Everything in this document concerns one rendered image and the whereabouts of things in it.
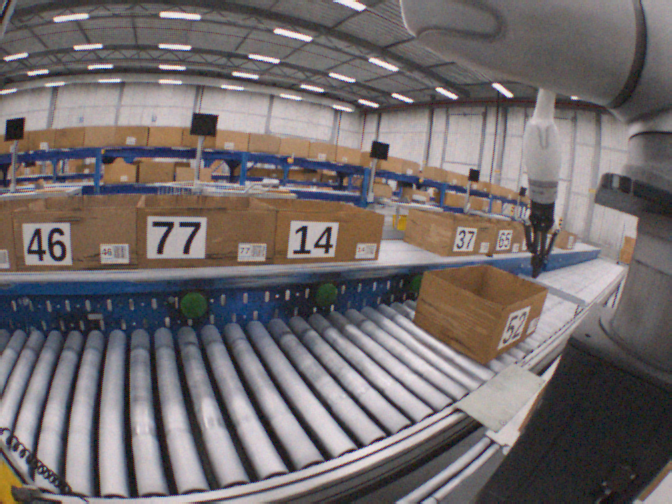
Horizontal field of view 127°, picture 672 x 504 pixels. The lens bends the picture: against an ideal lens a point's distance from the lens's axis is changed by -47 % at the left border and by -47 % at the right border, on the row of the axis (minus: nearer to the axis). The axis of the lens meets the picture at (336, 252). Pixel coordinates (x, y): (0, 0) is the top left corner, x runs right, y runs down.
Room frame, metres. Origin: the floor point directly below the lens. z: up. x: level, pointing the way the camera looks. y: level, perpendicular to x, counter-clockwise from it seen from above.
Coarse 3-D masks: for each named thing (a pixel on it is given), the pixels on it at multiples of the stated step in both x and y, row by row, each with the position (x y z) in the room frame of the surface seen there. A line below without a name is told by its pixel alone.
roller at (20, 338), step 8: (16, 336) 0.34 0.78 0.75; (24, 336) 0.37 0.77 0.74; (8, 344) 0.30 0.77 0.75; (16, 344) 0.32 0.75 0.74; (24, 344) 0.36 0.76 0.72; (8, 352) 0.28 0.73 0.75; (16, 352) 0.31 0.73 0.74; (0, 360) 0.24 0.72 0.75; (8, 360) 0.26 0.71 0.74; (16, 360) 0.29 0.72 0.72; (0, 368) 0.22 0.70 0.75; (8, 368) 0.25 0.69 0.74; (0, 376) 0.21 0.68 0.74; (8, 376) 0.23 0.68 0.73; (0, 384) 0.19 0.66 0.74; (0, 392) 0.18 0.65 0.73; (0, 400) 0.16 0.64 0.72
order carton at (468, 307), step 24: (432, 288) 0.84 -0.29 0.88; (456, 288) 0.78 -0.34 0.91; (480, 288) 1.10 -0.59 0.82; (504, 288) 1.01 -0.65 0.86; (528, 288) 0.93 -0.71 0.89; (432, 312) 0.83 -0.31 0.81; (456, 312) 0.76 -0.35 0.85; (480, 312) 0.70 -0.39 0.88; (504, 312) 0.65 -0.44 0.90; (456, 336) 0.74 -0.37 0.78; (480, 336) 0.68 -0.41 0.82; (528, 336) 0.82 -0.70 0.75; (480, 360) 0.66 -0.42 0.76
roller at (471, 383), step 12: (360, 312) 0.96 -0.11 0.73; (372, 312) 0.93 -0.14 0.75; (384, 324) 0.86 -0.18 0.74; (396, 336) 0.80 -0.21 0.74; (408, 336) 0.79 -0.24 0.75; (408, 348) 0.75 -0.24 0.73; (420, 348) 0.73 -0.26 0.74; (432, 360) 0.68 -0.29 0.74; (444, 360) 0.67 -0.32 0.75; (444, 372) 0.64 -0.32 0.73; (456, 372) 0.62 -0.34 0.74; (468, 372) 0.61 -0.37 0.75; (468, 384) 0.57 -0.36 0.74; (480, 384) 0.56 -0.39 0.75
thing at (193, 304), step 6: (186, 294) 0.66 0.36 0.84; (192, 294) 0.66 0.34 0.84; (198, 294) 0.67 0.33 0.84; (186, 300) 0.65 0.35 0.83; (192, 300) 0.66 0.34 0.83; (198, 300) 0.66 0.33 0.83; (204, 300) 0.68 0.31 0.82; (186, 306) 0.65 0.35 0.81; (192, 306) 0.66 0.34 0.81; (198, 306) 0.66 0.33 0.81; (204, 306) 0.67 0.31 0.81; (186, 312) 0.65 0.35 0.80; (192, 312) 0.66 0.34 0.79; (198, 312) 0.66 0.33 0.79; (204, 312) 0.68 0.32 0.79
